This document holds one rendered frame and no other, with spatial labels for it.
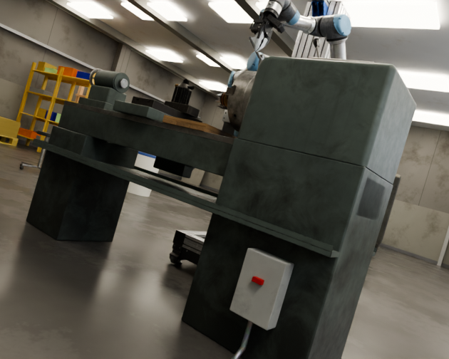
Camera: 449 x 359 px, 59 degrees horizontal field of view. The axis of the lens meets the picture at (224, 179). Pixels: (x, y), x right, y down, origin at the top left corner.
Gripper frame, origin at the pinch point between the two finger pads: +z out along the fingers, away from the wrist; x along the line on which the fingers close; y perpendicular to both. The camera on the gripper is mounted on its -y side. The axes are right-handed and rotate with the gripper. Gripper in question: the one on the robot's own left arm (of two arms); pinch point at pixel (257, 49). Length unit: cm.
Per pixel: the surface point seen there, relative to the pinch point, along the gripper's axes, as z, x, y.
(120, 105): 39, -5, 78
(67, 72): -127, -284, 688
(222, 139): 42.4, -12.3, 6.2
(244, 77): 11.0, -7.7, 6.0
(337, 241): 70, -14, -62
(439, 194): -284, -935, 42
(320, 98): 20.6, -1.2, -39.4
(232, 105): 25.0, -10.0, 7.4
